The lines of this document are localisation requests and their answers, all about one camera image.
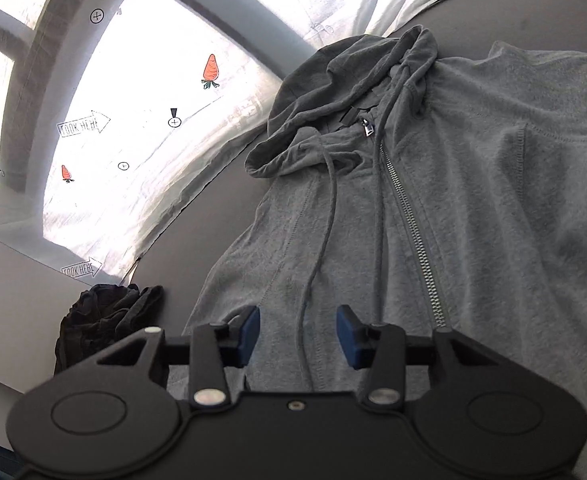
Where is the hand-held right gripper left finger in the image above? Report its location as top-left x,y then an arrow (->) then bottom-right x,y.
56,305 -> 261,407

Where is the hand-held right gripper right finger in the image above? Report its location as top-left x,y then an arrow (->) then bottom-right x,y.
337,305 -> 539,405

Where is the grey zip hoodie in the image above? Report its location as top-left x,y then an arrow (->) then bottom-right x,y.
166,27 -> 587,480

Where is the black crumpled garment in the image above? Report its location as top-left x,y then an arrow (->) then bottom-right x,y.
56,283 -> 164,377

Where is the grey flat board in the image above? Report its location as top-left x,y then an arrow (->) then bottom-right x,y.
0,232 -> 140,397

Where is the white printed sheet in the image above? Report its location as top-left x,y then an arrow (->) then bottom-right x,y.
0,0 -> 529,283

